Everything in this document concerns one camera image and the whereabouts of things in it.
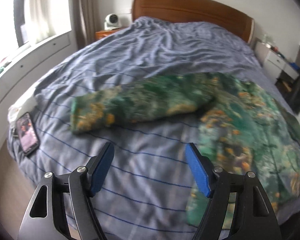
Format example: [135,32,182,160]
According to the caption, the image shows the white window cabinet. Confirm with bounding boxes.
[0,31,79,128]

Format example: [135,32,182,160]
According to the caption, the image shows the white desk with drawers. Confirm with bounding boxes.
[254,41,299,84]

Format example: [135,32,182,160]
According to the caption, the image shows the green landscape print jacket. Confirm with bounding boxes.
[70,73,300,223]

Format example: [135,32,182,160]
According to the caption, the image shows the sheer white curtain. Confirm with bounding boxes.
[24,0,50,43]

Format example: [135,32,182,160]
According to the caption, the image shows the beige curtain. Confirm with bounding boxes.
[72,0,99,49]

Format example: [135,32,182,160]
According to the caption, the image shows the white round fan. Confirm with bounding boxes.
[104,14,121,30]

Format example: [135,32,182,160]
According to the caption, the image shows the brown wooden headboard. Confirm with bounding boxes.
[132,0,255,43]

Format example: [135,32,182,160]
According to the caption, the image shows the black smartphone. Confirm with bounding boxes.
[16,112,40,156]

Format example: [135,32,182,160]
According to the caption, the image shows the wooden bedside table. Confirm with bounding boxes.
[95,27,123,41]

